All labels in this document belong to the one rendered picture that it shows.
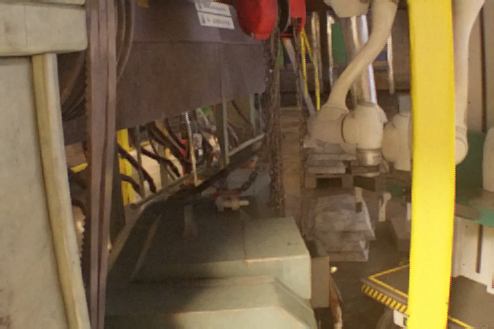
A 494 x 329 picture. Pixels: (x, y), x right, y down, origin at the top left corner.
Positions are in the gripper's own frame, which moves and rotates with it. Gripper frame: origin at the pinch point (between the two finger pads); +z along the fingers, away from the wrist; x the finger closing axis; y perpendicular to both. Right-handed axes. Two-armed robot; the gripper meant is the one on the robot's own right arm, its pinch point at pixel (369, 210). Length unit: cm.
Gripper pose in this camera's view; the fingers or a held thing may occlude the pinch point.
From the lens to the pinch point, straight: 193.5
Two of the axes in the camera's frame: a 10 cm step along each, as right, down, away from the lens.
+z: 0.6, 9.8, 1.8
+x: -4.1, -1.4, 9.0
